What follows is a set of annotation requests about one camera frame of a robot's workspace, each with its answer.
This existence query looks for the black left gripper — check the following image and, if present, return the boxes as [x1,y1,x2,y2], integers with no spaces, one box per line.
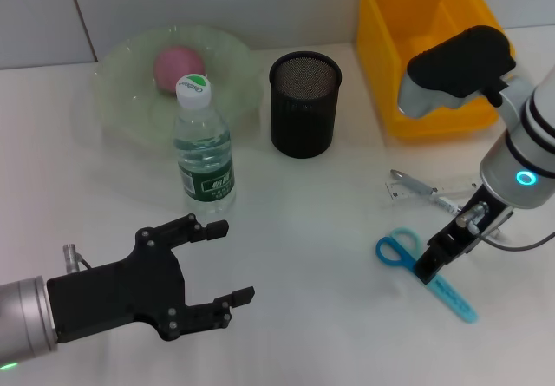
[45,213,256,343]

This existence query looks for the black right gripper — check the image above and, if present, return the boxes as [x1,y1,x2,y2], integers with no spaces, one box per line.
[414,185,515,285]

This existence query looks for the blue scissors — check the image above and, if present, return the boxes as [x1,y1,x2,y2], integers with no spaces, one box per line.
[375,226,479,324]

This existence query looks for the clear green-label water bottle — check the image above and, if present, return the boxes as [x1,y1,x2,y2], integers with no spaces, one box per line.
[173,73,238,214]

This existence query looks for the pink peach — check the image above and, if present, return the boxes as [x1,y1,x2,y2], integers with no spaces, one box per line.
[152,45,206,97]

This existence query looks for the transparent plastic ruler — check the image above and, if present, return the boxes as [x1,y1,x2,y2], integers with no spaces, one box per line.
[383,176,482,208]

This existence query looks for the clear silver pen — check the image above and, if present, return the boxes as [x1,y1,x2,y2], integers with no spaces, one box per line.
[389,168,504,239]

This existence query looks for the black mesh pen holder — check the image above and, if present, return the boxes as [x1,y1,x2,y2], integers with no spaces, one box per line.
[268,50,343,160]

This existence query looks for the green glass fruit plate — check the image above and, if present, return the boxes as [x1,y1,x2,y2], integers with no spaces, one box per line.
[93,23,264,148]

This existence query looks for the yellow plastic bin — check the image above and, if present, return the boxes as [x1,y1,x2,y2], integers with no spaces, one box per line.
[356,0,516,141]

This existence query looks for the left arm grey cable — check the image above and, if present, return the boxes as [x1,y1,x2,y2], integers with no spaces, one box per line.
[62,243,95,274]

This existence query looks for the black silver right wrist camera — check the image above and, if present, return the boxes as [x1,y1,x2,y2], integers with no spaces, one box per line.
[397,24,517,121]

